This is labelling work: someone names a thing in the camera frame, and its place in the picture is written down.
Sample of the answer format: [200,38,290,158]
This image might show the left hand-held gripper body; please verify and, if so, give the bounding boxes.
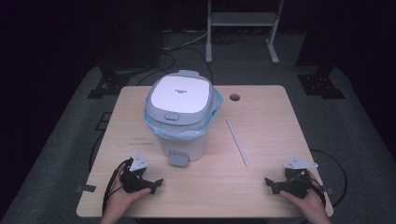
[119,152,157,195]

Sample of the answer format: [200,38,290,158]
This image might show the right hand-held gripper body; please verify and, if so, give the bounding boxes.
[273,156,319,200]

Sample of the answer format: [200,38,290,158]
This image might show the white straw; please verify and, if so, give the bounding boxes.
[224,117,251,167]

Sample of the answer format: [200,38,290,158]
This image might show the white pedal trash can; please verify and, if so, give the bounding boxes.
[144,69,224,169]

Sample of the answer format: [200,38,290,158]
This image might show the person's left hand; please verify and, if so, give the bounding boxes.
[104,169,152,219]

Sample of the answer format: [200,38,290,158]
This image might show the person's right hand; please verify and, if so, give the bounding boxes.
[278,170,328,219]

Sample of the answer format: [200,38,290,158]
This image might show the blue trash bag liner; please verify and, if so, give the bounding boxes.
[144,88,224,141]

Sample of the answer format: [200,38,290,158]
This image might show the black stand base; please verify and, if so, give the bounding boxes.
[296,65,347,100]
[87,66,133,100]

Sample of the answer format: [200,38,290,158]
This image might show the white metal stand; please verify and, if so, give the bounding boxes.
[205,0,286,65]

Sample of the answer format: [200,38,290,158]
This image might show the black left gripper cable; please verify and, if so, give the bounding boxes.
[102,158,134,216]

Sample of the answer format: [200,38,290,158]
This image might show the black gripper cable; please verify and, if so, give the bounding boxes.
[306,172,327,209]
[102,158,134,216]

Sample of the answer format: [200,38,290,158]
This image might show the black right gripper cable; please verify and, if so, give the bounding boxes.
[306,172,327,209]

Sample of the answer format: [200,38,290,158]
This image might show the black floor cable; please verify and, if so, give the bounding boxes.
[89,130,106,173]
[310,148,348,208]
[135,31,215,87]

